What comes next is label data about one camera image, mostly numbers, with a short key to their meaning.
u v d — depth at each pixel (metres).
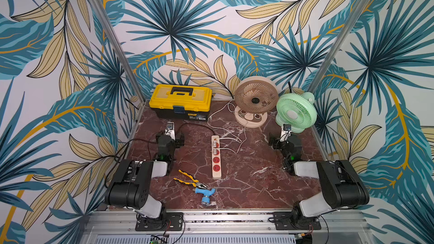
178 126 1.03
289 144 0.74
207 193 0.80
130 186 0.44
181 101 0.95
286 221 0.73
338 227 0.73
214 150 0.91
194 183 0.83
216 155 0.91
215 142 0.93
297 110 0.84
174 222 0.74
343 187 0.46
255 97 0.90
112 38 0.85
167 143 0.71
